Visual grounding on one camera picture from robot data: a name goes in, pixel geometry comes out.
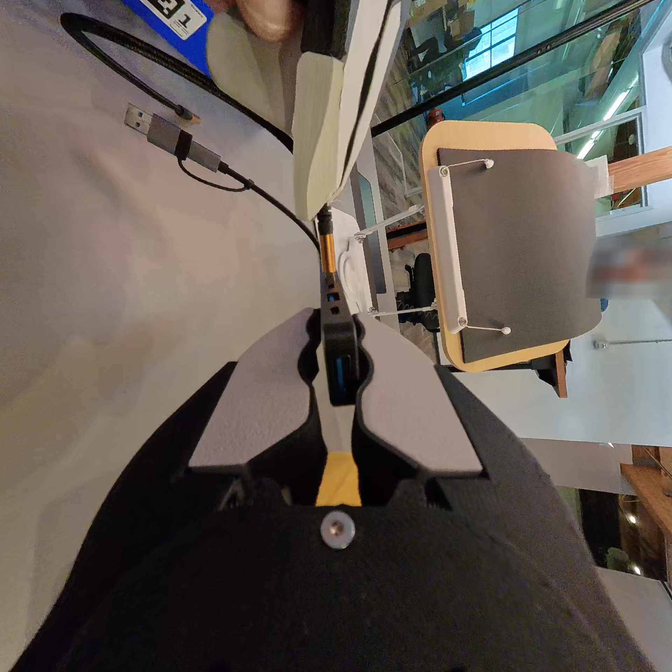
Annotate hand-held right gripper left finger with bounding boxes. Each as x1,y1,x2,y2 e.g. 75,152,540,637
187,307,322,473

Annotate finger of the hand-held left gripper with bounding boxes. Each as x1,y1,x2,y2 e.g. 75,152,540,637
290,0,393,222
348,0,405,183

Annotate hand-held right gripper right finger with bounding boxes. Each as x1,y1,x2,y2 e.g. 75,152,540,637
351,313,484,478

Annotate grey usb hub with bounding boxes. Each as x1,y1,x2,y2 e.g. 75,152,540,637
319,273,364,407

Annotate black usb cable gold plugs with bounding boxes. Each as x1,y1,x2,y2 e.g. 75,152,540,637
59,12,342,275

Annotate person's left hand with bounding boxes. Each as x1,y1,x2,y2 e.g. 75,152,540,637
231,0,304,44

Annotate yellow board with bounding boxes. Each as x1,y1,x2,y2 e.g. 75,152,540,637
315,451,363,507

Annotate blue plastic bin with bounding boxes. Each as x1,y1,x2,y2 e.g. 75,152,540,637
123,0,221,79

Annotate black office chair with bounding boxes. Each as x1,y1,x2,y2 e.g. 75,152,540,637
403,253,441,333

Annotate wooden board with black mat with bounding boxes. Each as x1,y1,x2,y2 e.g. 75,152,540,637
419,121,603,375

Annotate wooden post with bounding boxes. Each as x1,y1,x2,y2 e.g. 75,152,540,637
609,147,672,193

